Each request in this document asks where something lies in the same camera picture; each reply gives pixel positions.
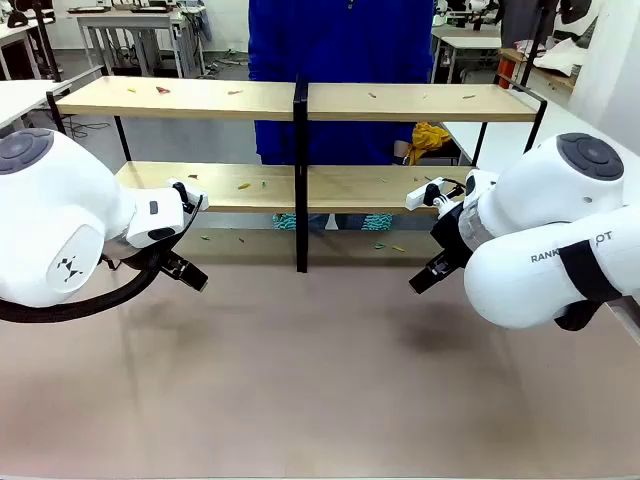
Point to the person in blue sweater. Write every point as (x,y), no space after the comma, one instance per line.
(340,45)

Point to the wooden background table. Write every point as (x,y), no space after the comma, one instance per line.
(545,75)

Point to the yellow cloth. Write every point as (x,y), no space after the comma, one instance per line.
(430,140)

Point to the two-tier wooden black-frame shelf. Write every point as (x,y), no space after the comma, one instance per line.
(350,102)

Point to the black stand pole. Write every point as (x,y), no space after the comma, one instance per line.
(534,45)
(47,45)

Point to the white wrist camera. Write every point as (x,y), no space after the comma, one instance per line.
(420,195)
(192,192)

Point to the grey background desk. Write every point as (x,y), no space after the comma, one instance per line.
(130,22)

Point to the orange background object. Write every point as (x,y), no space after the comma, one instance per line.
(506,70)

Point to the person's left hand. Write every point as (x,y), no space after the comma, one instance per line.
(403,152)

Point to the white background desk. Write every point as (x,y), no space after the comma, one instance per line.
(465,42)

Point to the person's left forearm blue sleeve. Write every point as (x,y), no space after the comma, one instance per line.
(402,131)

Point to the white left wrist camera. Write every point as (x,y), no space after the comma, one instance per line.
(192,192)

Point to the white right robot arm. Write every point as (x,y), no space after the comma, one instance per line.
(550,240)

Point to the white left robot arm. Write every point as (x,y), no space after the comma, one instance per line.
(60,210)

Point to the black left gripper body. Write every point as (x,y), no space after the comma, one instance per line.
(174,262)

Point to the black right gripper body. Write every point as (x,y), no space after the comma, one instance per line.
(452,232)

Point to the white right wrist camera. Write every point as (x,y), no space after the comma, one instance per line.
(420,195)

